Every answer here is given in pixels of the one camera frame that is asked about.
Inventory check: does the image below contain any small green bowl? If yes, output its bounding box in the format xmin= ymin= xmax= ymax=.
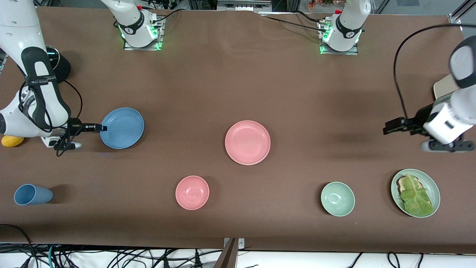
xmin=321 ymin=181 xmax=356 ymax=217

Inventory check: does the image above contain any black pot with blue handle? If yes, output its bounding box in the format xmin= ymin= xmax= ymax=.
xmin=44 ymin=45 xmax=71 ymax=84

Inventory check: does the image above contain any toasted bread slice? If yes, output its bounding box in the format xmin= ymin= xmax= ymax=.
xmin=396 ymin=176 xmax=421 ymax=194

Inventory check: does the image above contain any beige toaster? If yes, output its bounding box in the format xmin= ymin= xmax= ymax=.
xmin=434 ymin=74 xmax=460 ymax=101

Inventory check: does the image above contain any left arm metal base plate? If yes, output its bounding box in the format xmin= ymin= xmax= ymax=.
xmin=319 ymin=20 xmax=359 ymax=55

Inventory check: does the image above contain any grey metal frame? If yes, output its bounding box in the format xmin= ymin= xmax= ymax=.
xmin=217 ymin=0 xmax=273 ymax=12

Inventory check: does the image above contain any brown table cover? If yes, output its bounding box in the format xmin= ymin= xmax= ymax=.
xmin=0 ymin=6 xmax=476 ymax=254

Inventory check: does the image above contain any small pink bowl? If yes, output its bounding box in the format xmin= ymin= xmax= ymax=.
xmin=175 ymin=175 xmax=210 ymax=211

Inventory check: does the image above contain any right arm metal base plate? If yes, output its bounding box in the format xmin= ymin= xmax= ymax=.
xmin=123 ymin=17 xmax=164 ymax=51

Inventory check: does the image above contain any aluminium profile rail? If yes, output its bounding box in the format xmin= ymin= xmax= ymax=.
xmin=448 ymin=0 xmax=476 ymax=26

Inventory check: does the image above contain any blue cup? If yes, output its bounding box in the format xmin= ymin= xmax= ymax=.
xmin=14 ymin=184 xmax=54 ymax=206

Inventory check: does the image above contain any green plate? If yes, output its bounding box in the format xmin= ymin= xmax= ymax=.
xmin=390 ymin=169 xmax=441 ymax=218

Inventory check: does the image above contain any black base cable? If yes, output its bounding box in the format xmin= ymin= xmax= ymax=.
xmin=260 ymin=16 xmax=328 ymax=32
xmin=296 ymin=10 xmax=325 ymax=23
xmin=151 ymin=8 xmax=186 ymax=23

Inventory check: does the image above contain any dark camera pole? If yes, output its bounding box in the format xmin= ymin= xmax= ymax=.
xmin=213 ymin=238 xmax=238 ymax=268

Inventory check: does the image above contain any pink plate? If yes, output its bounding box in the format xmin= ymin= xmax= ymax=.
xmin=225 ymin=120 xmax=271 ymax=166

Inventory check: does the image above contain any yellow mango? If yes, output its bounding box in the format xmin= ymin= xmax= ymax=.
xmin=1 ymin=136 xmax=25 ymax=147

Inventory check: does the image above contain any blue plate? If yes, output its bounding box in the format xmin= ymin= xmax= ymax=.
xmin=100 ymin=108 xmax=145 ymax=150

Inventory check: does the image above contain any colourful flower bunch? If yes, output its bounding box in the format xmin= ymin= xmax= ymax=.
xmin=307 ymin=0 xmax=346 ymax=10

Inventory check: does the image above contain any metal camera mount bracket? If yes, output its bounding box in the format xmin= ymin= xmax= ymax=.
xmin=223 ymin=237 xmax=245 ymax=250

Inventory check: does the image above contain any green lettuce leaf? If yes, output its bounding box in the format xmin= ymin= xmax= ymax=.
xmin=400 ymin=173 xmax=434 ymax=217

